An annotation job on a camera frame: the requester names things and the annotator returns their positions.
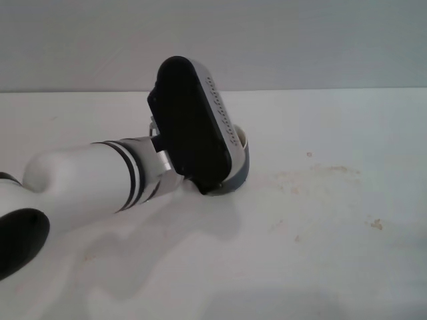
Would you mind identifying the grey ceramic cup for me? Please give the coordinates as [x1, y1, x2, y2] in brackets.
[212, 123, 252, 198]

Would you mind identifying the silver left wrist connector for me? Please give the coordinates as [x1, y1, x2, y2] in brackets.
[148, 115, 160, 138]

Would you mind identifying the black and white wrist camera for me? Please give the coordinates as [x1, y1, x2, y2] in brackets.
[146, 55, 243, 196]

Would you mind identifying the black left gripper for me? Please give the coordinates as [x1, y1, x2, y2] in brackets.
[192, 179, 225, 197]

